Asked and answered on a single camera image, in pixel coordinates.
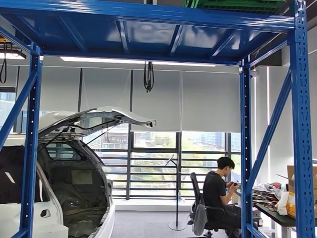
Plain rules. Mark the blue metal shelf rack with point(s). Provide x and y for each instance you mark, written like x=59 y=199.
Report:
x=149 y=16

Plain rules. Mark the grey roller blind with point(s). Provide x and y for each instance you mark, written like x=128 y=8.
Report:
x=59 y=88
x=163 y=101
x=210 y=101
x=106 y=88

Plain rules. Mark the black window railing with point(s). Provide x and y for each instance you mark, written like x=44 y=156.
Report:
x=153 y=174

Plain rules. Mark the black floor lamp stand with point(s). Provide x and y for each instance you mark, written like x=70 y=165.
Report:
x=176 y=197

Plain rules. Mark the black office chair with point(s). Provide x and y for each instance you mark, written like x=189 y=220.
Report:
x=195 y=190

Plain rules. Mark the long ceiling light strip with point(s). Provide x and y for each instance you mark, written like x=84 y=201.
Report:
x=99 y=60
x=12 y=55

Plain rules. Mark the person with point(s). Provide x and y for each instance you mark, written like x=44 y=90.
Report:
x=213 y=193

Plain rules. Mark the grey garment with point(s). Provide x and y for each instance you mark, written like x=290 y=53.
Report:
x=200 y=220

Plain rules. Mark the green plastic crate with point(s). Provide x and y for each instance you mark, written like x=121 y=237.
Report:
x=235 y=5

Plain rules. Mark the black top work desk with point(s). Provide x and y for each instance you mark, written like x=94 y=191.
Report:
x=272 y=215

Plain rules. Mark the brown cardboard box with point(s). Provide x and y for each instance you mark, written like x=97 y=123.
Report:
x=290 y=177

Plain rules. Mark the white yellow plastic bag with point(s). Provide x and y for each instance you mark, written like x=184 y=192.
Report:
x=284 y=203

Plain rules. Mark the white car body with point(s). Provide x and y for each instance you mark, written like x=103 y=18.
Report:
x=14 y=220

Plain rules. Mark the white security camera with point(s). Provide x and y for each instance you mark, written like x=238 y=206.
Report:
x=254 y=74

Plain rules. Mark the yellow rail trolley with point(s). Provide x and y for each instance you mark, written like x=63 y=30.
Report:
x=4 y=40

